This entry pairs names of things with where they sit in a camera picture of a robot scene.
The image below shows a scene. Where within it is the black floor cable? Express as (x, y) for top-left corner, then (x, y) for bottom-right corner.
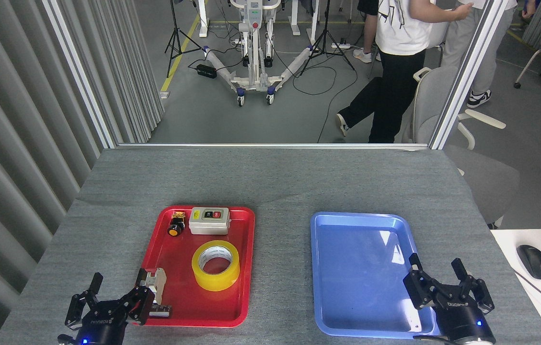
(292, 65), (358, 143)

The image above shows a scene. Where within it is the silver frame rail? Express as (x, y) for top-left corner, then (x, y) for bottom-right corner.
(116, 143), (430, 149)

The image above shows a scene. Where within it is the white wheeled stand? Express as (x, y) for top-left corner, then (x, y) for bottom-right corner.
(203, 0), (316, 107)

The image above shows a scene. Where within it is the grey office chair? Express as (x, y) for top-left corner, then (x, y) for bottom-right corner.
(412, 66), (521, 230)

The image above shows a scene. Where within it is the white plastic chair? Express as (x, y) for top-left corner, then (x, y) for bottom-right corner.
(427, 9), (458, 68)

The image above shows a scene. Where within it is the black computer mouse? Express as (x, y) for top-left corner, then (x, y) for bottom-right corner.
(517, 244), (541, 280)

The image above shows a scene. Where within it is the white desk leg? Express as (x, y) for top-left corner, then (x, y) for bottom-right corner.
(197, 0), (210, 38)
(288, 0), (301, 36)

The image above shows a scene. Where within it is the silver frame post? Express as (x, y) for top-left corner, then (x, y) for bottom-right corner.
(40, 0), (118, 149)
(428, 0), (511, 150)

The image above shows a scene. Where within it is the black tripod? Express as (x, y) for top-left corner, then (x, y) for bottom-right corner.
(165, 0), (204, 78)
(298, 0), (356, 77)

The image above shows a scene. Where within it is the blue plastic tray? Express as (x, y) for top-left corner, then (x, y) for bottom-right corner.
(310, 212), (441, 340)

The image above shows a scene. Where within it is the grey pleated curtain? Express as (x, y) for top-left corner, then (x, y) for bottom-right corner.
(0, 0), (165, 345)

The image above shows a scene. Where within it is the red plastic tray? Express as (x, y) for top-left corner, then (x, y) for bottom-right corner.
(129, 206), (255, 328)

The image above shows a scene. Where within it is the white desk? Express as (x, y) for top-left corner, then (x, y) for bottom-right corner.
(490, 229), (541, 345)

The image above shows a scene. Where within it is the person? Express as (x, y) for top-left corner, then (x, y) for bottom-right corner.
(335, 0), (474, 143)
(443, 0), (537, 108)
(353, 0), (382, 64)

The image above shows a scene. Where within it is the orange push button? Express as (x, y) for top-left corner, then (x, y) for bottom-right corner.
(167, 210), (187, 237)

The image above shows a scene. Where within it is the yellow tape roll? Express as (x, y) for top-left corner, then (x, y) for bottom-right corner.
(192, 240), (241, 292)

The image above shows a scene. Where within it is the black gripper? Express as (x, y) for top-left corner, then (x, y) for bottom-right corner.
(403, 252), (496, 345)
(63, 272), (156, 345)

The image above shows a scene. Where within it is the white two-button switch box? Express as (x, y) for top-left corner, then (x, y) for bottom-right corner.
(189, 207), (230, 235)

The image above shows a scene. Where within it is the white circuit breaker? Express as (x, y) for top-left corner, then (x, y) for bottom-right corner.
(137, 267), (167, 307)

